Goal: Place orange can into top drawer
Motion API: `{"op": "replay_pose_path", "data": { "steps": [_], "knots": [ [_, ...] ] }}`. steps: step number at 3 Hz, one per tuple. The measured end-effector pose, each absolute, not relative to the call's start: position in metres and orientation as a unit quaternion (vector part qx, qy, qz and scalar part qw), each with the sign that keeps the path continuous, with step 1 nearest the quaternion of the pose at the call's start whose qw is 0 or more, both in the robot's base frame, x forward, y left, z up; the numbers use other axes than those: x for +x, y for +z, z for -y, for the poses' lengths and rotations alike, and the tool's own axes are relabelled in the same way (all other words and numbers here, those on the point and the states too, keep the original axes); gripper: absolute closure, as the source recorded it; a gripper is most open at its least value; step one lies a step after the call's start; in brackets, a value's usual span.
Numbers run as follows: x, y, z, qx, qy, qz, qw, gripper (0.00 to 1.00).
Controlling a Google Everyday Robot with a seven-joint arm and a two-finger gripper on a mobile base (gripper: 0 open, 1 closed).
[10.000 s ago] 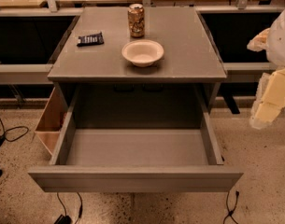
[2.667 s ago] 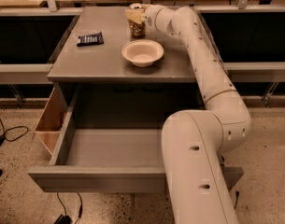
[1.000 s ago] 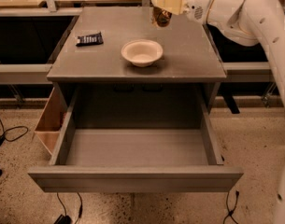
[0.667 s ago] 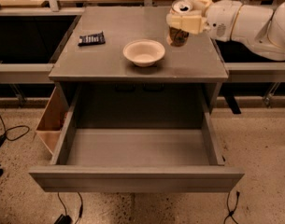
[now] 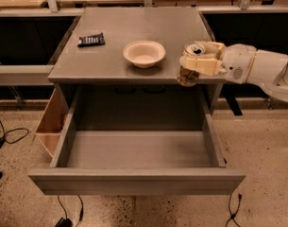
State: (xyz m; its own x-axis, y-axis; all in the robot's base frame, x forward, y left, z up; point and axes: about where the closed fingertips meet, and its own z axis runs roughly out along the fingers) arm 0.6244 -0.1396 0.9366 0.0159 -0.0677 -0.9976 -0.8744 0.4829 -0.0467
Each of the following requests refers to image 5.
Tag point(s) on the grey cabinet with top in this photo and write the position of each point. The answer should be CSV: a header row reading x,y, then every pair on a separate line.
x,y
134,32

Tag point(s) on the dark snack bar wrapper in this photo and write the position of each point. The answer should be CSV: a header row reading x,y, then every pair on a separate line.
x,y
92,40

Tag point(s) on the wooden side box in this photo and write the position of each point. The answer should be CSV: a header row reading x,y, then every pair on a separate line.
x,y
52,121

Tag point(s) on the white paper bowl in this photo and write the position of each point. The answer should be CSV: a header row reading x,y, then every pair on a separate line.
x,y
144,54

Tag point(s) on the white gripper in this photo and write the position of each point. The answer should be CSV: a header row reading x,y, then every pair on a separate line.
x,y
238,61

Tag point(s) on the open grey top drawer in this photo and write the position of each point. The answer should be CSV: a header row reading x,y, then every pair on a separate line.
x,y
144,140

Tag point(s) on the orange soda can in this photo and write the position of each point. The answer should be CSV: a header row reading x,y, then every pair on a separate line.
x,y
188,77

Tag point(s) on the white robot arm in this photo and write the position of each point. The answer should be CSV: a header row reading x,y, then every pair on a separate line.
x,y
269,71

